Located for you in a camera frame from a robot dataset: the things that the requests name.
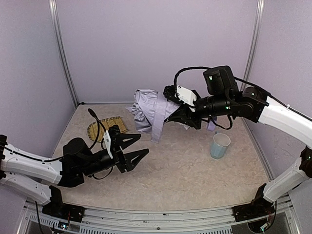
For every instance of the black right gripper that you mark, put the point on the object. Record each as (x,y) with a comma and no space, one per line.
(186,108)

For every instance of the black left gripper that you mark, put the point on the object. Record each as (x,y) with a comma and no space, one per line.
(117,149)

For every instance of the lavender folding umbrella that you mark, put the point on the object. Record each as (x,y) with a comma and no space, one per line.
(152,110)

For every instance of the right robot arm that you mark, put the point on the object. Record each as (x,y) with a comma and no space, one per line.
(257,105)

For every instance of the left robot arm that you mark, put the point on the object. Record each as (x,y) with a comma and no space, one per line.
(40,178)

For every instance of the woven bamboo tray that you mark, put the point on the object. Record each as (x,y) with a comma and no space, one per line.
(107,122)

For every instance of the light blue mug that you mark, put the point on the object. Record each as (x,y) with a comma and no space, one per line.
(219,146)

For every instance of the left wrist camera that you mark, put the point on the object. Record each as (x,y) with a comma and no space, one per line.
(111,139)

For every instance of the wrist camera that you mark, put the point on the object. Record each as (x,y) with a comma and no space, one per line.
(181,95)
(111,139)

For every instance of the right aluminium corner post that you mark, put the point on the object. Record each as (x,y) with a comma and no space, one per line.
(254,41)

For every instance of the aluminium corner post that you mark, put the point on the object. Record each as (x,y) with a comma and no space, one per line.
(254,41)
(57,30)

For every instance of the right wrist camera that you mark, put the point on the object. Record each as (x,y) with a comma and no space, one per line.
(181,95)

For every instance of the left aluminium corner post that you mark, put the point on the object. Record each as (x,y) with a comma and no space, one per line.
(57,30)

